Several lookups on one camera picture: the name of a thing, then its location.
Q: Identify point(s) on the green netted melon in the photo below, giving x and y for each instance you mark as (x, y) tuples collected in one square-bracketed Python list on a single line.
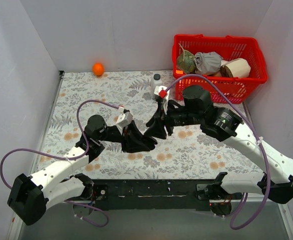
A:
[(185, 61)]

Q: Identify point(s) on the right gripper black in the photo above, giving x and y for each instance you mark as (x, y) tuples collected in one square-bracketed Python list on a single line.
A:
[(166, 121)]

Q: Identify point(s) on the white bottle black cap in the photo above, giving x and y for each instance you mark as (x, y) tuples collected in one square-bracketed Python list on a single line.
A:
[(155, 82)]

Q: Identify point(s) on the beige paper roll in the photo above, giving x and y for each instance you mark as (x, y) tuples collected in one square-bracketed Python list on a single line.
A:
[(236, 68)]

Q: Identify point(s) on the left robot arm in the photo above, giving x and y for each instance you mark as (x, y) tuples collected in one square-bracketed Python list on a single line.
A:
[(32, 195)]

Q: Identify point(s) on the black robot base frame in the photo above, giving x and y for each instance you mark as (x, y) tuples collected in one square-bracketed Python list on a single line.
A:
[(158, 194)]

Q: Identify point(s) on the red plastic shopping basket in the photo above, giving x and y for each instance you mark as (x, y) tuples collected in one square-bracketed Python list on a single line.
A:
[(229, 47)]

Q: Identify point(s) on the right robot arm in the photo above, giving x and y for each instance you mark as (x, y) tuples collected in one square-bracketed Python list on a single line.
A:
[(276, 178)]

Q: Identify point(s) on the floral patterned table mat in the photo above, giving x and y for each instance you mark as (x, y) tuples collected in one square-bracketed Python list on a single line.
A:
[(187, 154)]

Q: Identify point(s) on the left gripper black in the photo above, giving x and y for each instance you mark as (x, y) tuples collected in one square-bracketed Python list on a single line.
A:
[(125, 138)]

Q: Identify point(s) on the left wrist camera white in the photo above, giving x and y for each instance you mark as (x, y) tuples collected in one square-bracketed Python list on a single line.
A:
[(124, 119)]

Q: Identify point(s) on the grey crumpled cloth bag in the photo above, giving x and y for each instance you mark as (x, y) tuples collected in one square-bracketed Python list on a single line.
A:
[(207, 63)]

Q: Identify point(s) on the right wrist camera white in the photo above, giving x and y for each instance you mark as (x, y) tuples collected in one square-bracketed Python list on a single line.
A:
[(161, 94)]

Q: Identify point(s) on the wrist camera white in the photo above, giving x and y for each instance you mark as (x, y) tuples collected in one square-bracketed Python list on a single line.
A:
[(161, 94), (124, 119)]

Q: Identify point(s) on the orange fruit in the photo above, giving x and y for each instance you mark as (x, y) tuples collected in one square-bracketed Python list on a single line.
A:
[(98, 69)]

